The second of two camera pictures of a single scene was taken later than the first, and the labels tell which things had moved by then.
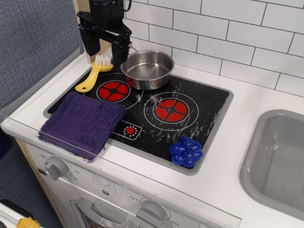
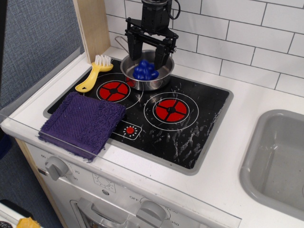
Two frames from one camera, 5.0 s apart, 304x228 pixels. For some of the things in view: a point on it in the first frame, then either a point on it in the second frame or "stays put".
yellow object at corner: (27, 223) stays put
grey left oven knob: (56, 167) stays put
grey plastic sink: (272, 170) stays put
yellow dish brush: (102, 62) stays put
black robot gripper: (105, 16) → (154, 27)
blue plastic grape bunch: (186, 152) → (145, 71)
